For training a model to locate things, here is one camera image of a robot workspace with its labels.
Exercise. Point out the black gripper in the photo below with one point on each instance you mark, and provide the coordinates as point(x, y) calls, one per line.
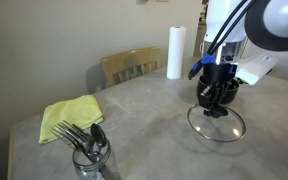
point(217, 79)

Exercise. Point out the glass lid with black knob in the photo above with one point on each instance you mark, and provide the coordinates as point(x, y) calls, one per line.
point(224, 129)

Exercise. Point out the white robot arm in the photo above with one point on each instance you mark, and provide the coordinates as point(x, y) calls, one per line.
point(229, 24)

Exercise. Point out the white paper towel roll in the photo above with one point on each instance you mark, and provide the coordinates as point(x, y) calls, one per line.
point(177, 36)

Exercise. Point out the metal spoon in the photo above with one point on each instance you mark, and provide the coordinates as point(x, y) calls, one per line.
point(99, 138)

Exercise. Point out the yellow cloth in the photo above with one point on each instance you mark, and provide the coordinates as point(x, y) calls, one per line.
point(82, 111)

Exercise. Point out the glass jar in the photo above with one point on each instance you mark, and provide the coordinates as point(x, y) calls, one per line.
point(101, 166)

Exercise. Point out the metal fork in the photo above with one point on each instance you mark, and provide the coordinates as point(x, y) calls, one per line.
point(87, 139)
point(69, 138)

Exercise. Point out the black pot with handle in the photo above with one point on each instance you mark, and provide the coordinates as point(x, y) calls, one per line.
point(230, 94)

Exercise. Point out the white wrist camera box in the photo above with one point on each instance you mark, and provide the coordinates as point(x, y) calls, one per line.
point(252, 69)

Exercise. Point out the wooden chair at wall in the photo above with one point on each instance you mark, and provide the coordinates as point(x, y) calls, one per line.
point(131, 64)

